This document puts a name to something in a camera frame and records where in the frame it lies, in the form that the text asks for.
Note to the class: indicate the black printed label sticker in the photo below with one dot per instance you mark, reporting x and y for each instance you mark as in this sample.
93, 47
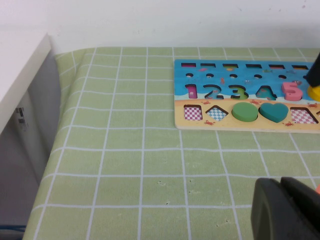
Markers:
21, 116

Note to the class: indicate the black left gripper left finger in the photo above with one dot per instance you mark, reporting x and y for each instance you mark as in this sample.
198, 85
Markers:
275, 220

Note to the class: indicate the green circle piece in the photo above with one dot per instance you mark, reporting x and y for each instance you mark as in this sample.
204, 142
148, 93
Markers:
244, 111

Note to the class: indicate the blue wooden puzzle board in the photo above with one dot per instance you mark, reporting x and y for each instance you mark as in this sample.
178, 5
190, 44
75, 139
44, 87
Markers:
180, 80

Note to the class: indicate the orange cube block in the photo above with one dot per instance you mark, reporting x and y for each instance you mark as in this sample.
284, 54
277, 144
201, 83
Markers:
318, 189

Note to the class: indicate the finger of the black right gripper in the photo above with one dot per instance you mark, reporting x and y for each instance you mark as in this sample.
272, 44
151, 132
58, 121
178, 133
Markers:
314, 76

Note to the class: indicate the white cabinet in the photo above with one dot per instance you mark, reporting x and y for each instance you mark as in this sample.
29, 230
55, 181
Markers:
20, 82

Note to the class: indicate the yellow number six piece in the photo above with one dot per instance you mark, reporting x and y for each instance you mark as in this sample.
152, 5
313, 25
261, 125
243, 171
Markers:
315, 93

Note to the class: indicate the green checkered tablecloth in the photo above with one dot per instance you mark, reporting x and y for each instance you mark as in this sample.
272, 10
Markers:
125, 162

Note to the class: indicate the pink number five piece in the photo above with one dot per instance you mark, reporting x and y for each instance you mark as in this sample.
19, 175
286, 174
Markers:
286, 87

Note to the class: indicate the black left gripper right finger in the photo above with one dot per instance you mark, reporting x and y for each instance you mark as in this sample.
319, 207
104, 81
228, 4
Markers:
305, 197

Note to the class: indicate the teal heart piece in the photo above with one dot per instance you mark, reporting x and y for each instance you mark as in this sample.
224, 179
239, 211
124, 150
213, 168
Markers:
273, 112

